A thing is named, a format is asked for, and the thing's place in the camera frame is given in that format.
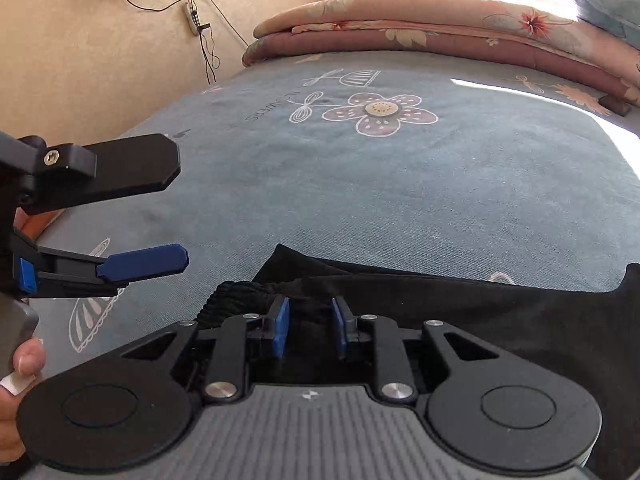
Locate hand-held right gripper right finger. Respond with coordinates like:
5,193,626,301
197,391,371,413
332,296,501,406

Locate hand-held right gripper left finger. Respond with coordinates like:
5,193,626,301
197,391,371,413
120,296,291,406

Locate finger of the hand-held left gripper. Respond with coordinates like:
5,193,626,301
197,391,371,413
12,230,190,301
17,133,182,216

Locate black drawstring pants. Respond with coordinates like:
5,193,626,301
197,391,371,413
192,244,640,480

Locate person's left hand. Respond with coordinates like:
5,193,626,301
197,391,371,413
0,337,48,466

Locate blue floral bed sheet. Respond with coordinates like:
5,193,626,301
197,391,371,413
30,50,640,376

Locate pink floral folded quilt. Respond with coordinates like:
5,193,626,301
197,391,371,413
241,0,640,108

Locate dark flat phone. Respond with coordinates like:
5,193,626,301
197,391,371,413
600,94,632,117

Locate blue floral pillow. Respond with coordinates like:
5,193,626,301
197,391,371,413
567,0,640,51

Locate black wall cable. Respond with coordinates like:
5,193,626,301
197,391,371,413
122,0,251,86

